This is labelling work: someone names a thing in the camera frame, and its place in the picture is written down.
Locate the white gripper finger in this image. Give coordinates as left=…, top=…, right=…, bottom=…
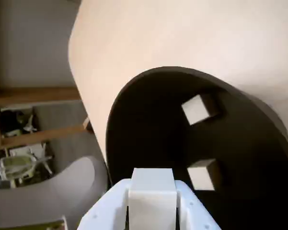
left=77, top=178, right=133, bottom=230
left=173, top=179, right=223, bottom=230

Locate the white cube block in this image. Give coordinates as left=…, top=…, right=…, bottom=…
left=181, top=93, right=223, bottom=126
left=186, top=158, right=221, bottom=192
left=127, top=167, right=178, bottom=230

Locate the grey curved chair seat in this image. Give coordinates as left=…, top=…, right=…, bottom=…
left=0, top=155, right=109, bottom=230

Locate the green and white plastic item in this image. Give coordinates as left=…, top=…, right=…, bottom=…
left=0, top=155, right=37, bottom=186

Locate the brown wooden frame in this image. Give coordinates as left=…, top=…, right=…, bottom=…
left=0, top=0, right=94, bottom=152

